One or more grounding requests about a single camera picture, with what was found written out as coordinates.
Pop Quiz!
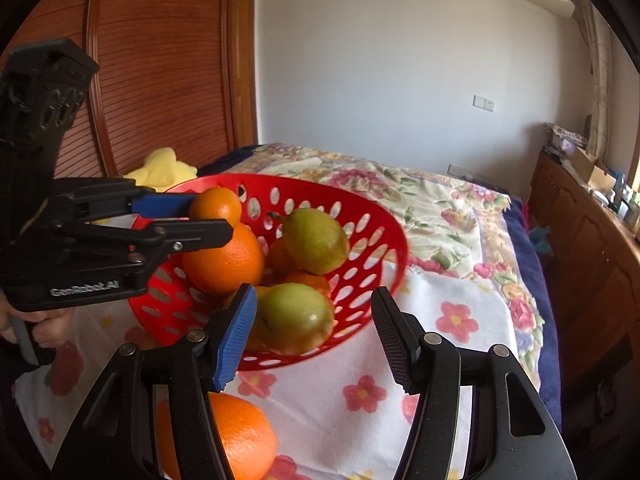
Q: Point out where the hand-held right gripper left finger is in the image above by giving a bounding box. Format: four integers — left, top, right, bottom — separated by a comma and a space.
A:
50, 283, 258, 480

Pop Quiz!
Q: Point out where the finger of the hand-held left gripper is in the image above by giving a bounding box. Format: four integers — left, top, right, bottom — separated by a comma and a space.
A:
85, 185, 201, 226
82, 218, 235, 266

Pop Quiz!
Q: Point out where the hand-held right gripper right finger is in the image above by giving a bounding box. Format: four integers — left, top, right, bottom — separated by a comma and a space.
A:
371, 286, 576, 480

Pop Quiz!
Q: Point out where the small tangerine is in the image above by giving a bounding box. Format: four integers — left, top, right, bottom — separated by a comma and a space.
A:
189, 186, 242, 228
265, 237, 333, 298

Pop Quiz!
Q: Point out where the medium orange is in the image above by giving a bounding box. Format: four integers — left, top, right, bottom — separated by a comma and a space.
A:
181, 221, 266, 297

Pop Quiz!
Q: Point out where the light green apple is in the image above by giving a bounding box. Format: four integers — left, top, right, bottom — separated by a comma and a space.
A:
257, 282, 335, 352

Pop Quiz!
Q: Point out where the red perforated plastic basket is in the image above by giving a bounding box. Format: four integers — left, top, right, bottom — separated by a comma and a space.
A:
127, 173, 411, 372

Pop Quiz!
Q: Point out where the large orange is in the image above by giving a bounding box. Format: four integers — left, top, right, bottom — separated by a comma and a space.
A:
156, 392, 278, 480

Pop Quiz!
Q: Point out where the olive green pear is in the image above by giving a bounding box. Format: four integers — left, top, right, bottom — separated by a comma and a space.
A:
267, 208, 350, 276

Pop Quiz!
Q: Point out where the person's left hand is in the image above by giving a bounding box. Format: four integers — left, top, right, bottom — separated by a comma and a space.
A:
0, 292, 76, 350

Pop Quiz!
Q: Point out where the yellow plush toy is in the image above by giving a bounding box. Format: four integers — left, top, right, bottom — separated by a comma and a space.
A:
92, 147, 198, 226

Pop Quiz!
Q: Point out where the white flower print blanket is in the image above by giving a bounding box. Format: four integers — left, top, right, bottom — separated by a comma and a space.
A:
12, 265, 543, 480

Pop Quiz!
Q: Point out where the floral quilt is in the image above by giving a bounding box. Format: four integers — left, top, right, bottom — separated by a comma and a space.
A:
200, 143, 546, 391

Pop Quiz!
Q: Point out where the wooden wardrobe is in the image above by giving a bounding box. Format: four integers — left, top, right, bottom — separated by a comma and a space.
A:
0, 0, 258, 181

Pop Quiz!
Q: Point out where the dark blue bedsheet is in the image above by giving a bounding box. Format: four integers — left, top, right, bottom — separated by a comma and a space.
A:
502, 195, 565, 433

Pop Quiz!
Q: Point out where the wooden cabinet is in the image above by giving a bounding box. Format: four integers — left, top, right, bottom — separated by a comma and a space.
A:
529, 152, 640, 381

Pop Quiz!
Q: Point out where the cardboard box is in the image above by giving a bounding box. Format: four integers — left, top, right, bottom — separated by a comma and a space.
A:
570, 147, 617, 195

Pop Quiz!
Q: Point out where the beige curtain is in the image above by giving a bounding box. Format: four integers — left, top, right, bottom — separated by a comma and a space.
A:
575, 0, 615, 161

